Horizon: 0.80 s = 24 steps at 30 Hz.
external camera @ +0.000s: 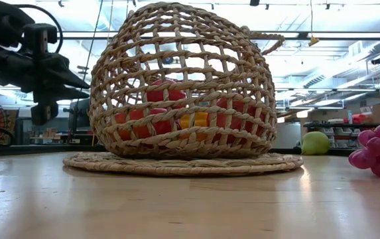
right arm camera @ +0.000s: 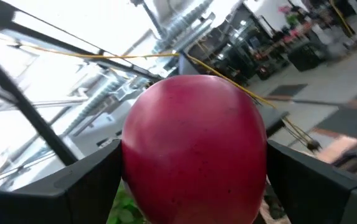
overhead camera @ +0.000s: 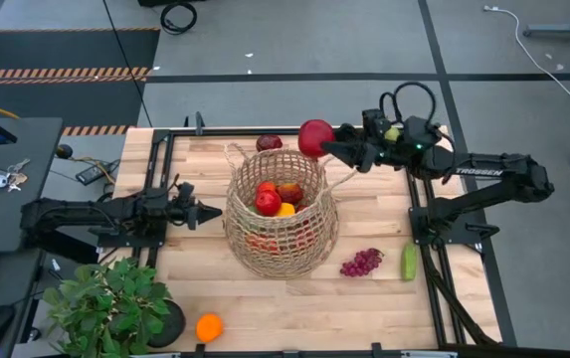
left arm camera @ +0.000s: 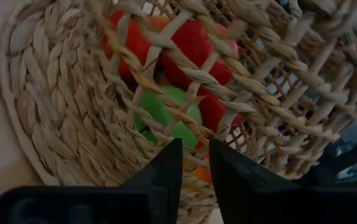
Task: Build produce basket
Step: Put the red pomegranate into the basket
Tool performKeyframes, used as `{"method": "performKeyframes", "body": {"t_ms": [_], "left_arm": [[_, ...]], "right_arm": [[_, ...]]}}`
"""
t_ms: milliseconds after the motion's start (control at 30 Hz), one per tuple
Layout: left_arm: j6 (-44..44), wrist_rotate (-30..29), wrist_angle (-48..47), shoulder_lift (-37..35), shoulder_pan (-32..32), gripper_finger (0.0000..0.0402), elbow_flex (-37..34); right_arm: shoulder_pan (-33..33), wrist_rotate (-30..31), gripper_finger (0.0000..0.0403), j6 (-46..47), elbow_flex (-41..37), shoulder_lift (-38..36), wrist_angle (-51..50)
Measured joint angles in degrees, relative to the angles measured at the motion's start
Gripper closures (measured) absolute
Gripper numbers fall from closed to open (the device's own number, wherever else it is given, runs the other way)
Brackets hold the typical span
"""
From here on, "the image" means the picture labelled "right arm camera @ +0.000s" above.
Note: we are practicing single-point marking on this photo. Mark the black diagonal frame strut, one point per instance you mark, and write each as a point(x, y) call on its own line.
point(35, 118)

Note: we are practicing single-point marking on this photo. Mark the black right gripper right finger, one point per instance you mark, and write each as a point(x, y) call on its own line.
point(315, 199)

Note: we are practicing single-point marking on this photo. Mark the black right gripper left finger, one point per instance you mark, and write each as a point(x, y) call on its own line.
point(72, 199)

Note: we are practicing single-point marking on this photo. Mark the crimson round fruit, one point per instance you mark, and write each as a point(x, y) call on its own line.
point(193, 149)

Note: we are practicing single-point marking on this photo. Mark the black background cabinet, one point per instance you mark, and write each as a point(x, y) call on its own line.
point(306, 56)

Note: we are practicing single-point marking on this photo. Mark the leafy green potted plant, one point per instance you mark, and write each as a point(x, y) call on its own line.
point(123, 213)

